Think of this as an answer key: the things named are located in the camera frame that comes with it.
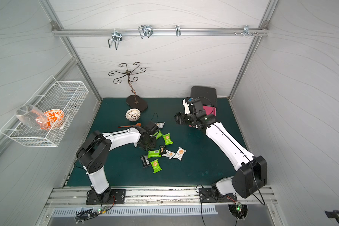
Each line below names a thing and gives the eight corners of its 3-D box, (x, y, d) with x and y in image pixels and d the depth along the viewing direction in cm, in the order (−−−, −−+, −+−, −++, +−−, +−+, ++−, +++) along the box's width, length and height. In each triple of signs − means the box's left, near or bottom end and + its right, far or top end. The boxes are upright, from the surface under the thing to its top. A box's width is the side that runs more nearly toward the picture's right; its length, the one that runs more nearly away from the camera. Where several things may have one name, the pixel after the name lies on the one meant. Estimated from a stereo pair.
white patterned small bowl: (125, 121, 107) (124, 118, 103) (128, 112, 113) (127, 108, 109) (140, 121, 107) (138, 118, 103) (141, 112, 113) (140, 108, 109)
